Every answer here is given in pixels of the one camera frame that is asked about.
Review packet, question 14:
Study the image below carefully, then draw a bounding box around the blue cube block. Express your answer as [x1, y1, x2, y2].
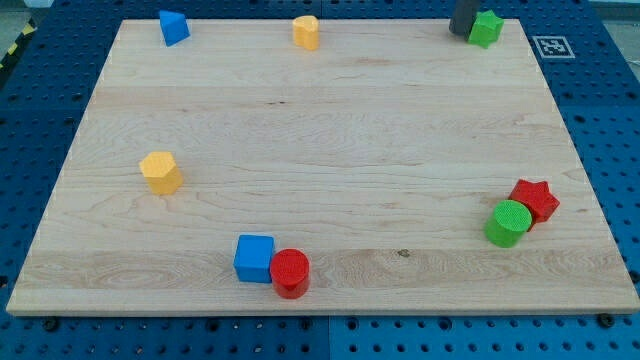
[233, 234, 275, 283]

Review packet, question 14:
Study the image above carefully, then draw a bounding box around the wooden board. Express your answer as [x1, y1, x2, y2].
[7, 19, 639, 317]

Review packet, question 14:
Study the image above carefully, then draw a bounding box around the red cylinder block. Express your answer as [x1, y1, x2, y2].
[269, 248, 310, 299]

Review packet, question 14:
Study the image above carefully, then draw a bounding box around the yellow heart block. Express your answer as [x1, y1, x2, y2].
[292, 15, 319, 51]

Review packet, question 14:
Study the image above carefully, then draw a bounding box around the yellow hexagon block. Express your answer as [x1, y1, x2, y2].
[139, 151, 184, 195]

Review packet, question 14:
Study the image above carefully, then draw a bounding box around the green cylinder block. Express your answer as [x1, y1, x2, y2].
[484, 200, 533, 248]

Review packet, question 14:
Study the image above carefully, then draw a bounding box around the blue triangular prism block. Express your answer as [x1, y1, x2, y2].
[159, 10, 190, 46]

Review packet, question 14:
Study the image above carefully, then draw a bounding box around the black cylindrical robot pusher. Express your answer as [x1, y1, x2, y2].
[449, 0, 481, 38]

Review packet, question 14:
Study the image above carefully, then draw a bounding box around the red star block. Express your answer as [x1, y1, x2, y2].
[508, 179, 560, 231]

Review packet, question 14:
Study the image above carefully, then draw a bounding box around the green star block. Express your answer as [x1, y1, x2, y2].
[467, 10, 504, 49]

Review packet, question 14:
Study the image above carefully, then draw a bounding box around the white fiducial marker tag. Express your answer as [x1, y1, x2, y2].
[532, 35, 575, 59]

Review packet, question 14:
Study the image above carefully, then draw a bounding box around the black yellow hazard tape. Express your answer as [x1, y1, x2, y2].
[1, 18, 37, 70]

